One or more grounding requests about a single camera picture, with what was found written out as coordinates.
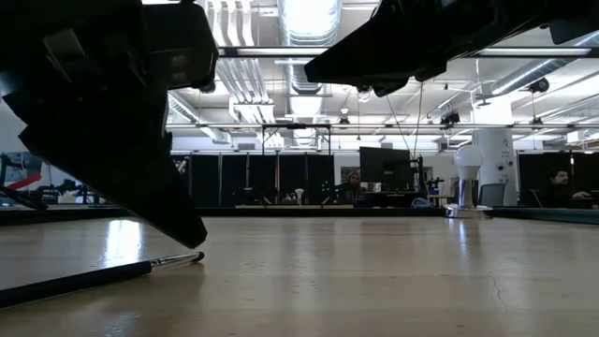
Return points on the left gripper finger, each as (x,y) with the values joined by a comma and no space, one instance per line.
(126,173)

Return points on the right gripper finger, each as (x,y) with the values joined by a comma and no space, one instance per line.
(402,47)

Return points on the long black silver-ferrule makeup brush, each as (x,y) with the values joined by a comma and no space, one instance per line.
(93,278)

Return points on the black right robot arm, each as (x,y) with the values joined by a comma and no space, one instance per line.
(575,33)

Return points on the black partition panels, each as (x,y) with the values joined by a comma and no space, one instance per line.
(234,178)
(529,178)

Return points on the black desk monitor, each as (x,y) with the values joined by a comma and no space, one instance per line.
(384,168)

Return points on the black overhead rig crossbar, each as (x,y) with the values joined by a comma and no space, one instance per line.
(271,51)

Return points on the white round pillar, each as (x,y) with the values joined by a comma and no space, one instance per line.
(496,154)

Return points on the person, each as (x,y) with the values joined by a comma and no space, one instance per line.
(557,189)
(354,187)

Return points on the blue grey background bag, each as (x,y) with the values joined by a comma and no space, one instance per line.
(422,203)

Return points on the grey office chair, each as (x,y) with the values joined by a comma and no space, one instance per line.
(491,194)

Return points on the black overhead rig camera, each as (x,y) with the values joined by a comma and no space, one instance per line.
(364,92)

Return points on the silver ceiling air duct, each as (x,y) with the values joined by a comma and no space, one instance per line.
(304,23)

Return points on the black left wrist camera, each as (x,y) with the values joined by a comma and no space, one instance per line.
(182,42)

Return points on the black round ceiling camera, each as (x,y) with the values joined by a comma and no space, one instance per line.
(208,87)

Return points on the black metal workstation frame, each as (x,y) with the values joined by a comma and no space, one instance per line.
(295,126)

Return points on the black table edge rail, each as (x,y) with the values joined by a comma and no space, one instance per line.
(327,211)

